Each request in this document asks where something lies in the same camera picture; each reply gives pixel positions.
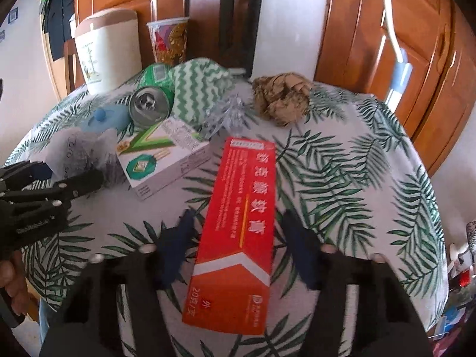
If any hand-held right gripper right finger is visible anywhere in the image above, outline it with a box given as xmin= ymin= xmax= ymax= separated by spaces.
xmin=281 ymin=210 xmax=434 ymax=357

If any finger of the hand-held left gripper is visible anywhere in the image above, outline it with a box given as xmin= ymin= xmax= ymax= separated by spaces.
xmin=0 ymin=160 xmax=53 ymax=194
xmin=0 ymin=170 xmax=105 ymax=209

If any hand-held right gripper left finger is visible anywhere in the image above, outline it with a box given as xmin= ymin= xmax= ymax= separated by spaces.
xmin=39 ymin=210 xmax=203 ymax=357

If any clear plastic wrapper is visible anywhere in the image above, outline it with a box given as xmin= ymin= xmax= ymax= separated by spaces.
xmin=45 ymin=126 xmax=108 ymax=190

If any long red cardboard box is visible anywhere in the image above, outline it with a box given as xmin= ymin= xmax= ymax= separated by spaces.
xmin=181 ymin=137 xmax=276 ymax=335

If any cream lidded bin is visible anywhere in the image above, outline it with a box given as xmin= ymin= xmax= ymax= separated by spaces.
xmin=74 ymin=7 xmax=144 ymax=96

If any green zigzag cloth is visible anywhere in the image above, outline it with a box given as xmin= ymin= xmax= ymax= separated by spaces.
xmin=169 ymin=57 xmax=239 ymax=125

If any person's left hand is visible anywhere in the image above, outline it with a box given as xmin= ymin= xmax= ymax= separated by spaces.
xmin=0 ymin=251 xmax=32 ymax=317

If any blue plastic lid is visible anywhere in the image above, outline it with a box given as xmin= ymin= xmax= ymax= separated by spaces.
xmin=80 ymin=105 xmax=131 ymax=134

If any leaf-print tablecloth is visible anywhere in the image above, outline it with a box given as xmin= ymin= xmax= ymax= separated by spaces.
xmin=4 ymin=78 xmax=449 ymax=357

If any white and green cardboard box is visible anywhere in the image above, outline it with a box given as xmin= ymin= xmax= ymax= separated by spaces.
xmin=115 ymin=117 xmax=211 ymax=201

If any person's jeans leg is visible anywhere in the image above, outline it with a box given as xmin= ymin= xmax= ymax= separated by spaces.
xmin=38 ymin=300 xmax=51 ymax=345

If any green drink can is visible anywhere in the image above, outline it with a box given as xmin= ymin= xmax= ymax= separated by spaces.
xmin=128 ymin=63 xmax=176 ymax=127

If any dark hanging clothing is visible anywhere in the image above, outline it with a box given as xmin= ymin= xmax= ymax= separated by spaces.
xmin=39 ymin=0 xmax=77 ymax=61

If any crumpled brown paper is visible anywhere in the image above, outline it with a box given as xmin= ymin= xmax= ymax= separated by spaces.
xmin=252 ymin=73 xmax=311 ymax=127

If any colourful clutter pile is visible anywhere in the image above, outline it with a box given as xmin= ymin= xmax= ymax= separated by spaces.
xmin=431 ymin=220 xmax=476 ymax=345

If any printed paper cup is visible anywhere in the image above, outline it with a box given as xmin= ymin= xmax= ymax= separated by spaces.
xmin=146 ymin=17 xmax=190 ymax=66

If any wooden cabinet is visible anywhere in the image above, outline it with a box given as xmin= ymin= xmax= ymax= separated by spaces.
xmin=74 ymin=0 xmax=476 ymax=179

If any white and blue plastic handle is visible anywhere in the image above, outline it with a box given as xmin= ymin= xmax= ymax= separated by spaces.
xmin=379 ymin=0 xmax=414 ymax=105

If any white kettle with black handle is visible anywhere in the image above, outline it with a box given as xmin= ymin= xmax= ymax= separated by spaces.
xmin=219 ymin=0 xmax=328 ymax=83

